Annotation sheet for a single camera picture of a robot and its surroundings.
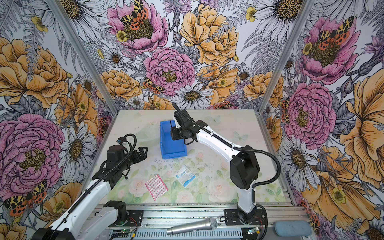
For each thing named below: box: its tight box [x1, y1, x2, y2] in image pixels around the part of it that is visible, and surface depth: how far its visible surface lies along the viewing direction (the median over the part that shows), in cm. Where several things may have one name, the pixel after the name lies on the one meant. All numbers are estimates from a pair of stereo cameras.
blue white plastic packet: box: [174, 164, 197, 189], surface depth 89 cm
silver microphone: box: [166, 217, 218, 235], surface depth 71 cm
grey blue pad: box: [274, 220, 312, 237], surface depth 71 cm
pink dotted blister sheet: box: [144, 174, 169, 202], surface depth 86 cm
